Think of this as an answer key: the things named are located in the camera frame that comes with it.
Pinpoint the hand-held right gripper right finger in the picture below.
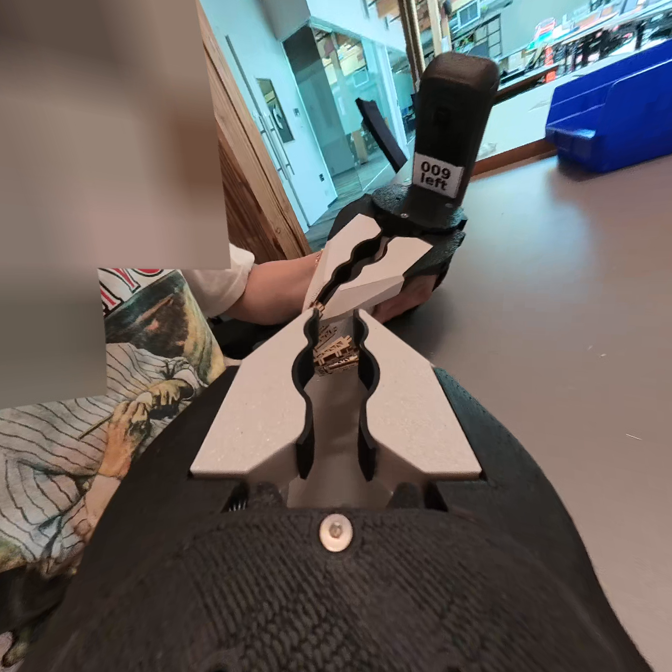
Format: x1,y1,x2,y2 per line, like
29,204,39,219
352,309,483,504

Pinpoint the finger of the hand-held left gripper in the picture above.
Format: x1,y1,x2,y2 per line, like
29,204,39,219
320,235,434,321
303,212,387,316

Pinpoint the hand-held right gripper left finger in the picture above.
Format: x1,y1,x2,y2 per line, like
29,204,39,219
189,309,322,505

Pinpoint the wooden lattice piece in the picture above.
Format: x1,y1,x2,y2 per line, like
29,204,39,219
310,302,364,377

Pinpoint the person's left forearm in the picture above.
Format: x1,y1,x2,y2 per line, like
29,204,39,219
231,251,322,327

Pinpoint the grey desk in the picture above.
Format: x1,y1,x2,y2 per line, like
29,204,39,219
310,151,672,672

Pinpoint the person's left hand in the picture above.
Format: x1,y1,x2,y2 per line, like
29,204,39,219
375,277,440,323

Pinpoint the printed t-shirt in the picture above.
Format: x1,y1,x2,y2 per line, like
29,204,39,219
0,244,256,578

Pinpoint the glass door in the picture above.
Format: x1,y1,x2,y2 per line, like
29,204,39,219
255,78,299,182

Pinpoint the blue plastic storage bin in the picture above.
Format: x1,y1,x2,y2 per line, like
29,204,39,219
545,39,672,174

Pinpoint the wooden post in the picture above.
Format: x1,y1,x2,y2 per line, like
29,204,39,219
398,0,439,137

